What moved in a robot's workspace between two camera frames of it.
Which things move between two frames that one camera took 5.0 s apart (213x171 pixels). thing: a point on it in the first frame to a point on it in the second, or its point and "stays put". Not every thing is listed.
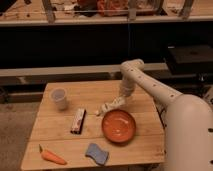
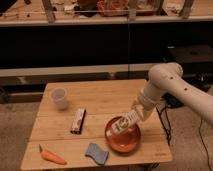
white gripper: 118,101 to 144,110
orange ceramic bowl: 118,126 to 124,142
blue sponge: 100,156 stays put
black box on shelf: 188,60 stays put
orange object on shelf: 111,8 stays put
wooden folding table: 85,124 stays put
